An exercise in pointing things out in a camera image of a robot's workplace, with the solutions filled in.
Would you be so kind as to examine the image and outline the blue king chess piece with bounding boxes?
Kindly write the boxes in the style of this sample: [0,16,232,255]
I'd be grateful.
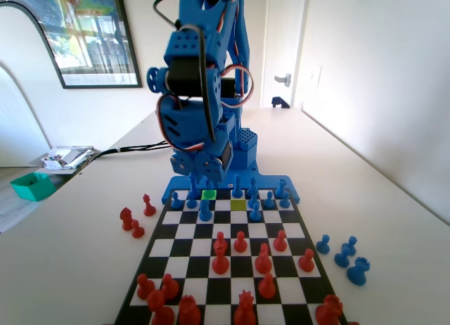
[232,174,244,199]

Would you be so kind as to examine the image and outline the white light switch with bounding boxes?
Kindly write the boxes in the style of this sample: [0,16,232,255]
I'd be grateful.
[309,65,323,90]

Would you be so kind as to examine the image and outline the white arched panel dark rim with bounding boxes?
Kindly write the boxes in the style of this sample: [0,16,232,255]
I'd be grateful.
[0,0,65,90]

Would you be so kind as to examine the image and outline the black and white chessboard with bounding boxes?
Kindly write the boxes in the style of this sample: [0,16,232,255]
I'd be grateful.
[114,187,349,325]

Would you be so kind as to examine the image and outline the small white arched panel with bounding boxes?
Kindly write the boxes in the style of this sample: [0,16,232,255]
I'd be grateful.
[0,60,52,168]

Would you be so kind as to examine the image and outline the white door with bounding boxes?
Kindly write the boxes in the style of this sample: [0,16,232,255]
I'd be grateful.
[250,0,310,110]

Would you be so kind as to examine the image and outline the silver door handle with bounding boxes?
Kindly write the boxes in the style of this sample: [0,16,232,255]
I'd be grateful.
[274,72,293,89]

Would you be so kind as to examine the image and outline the pile of papers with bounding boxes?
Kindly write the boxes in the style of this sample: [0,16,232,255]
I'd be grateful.
[40,146,96,171]

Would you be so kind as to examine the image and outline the red bishop chess piece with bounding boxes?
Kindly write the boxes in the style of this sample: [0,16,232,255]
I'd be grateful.
[142,193,158,217]

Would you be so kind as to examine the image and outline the red white black servo wire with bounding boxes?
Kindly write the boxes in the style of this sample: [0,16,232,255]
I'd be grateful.
[156,92,212,153]
[221,63,255,110]

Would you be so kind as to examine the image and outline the black table cable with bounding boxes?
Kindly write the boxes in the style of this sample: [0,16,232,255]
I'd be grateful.
[87,141,174,163]
[87,139,174,163]

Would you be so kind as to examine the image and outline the captured blue chess pieces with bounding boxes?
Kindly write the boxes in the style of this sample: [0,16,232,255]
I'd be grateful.
[333,235,359,269]

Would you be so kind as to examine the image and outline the green plastic bin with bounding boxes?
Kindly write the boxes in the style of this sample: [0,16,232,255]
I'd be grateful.
[9,172,56,202]

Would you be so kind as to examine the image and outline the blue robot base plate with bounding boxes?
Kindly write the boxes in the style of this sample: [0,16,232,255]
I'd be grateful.
[160,165,302,205]

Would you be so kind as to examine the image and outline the red queen chess piece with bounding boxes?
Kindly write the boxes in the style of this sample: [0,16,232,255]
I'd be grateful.
[233,288,257,325]

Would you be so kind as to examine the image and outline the black framed picture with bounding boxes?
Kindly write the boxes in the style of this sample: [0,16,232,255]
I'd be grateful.
[33,0,143,90]

